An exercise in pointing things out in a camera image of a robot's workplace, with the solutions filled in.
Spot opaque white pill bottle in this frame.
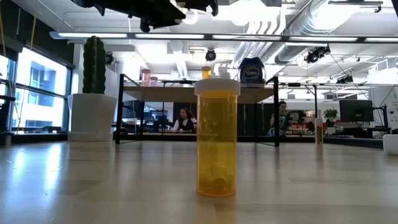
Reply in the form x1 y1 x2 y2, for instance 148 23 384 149
382 134 398 156

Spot black computer monitor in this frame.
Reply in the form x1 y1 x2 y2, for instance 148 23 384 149
338 99 374 123

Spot person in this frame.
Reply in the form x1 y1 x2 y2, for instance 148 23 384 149
269 100 293 133
170 108 198 133

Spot silver ventilation duct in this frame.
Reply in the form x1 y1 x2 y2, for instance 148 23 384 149
236 0 358 74

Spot long ceiling light bar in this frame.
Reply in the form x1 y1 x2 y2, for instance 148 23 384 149
49 30 398 44

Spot translucent white pill bottle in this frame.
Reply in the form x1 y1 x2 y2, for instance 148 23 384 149
218 66 232 80

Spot green potted plant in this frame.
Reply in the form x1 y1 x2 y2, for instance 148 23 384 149
323 108 339 128

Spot white ring lamp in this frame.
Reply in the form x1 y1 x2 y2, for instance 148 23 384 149
182 11 200 26

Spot white tube yellow label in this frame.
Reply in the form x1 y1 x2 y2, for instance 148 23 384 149
314 118 324 146

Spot black ceiling track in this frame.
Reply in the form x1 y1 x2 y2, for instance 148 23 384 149
328 0 384 14

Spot amber pill bottle white cap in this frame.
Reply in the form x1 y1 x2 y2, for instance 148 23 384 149
194 78 241 198

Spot blue Tums bottle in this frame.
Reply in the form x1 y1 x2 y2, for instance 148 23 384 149
238 57 267 89

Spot green cactus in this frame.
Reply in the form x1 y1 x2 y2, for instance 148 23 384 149
82 35 107 95

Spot yellow hanging strap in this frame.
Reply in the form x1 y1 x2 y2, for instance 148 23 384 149
0 9 6 58
29 9 39 52

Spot salmon pink pill bottle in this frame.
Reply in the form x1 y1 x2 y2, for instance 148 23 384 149
140 68 151 88

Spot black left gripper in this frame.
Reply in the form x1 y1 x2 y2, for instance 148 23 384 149
70 0 220 33

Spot blue white round object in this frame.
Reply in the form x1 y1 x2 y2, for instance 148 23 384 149
267 127 285 138

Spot black aluminium table frame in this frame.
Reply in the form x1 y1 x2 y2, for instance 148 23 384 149
0 132 385 149

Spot wooden shelf black metal legs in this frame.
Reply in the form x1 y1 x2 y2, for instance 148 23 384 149
114 73 280 147

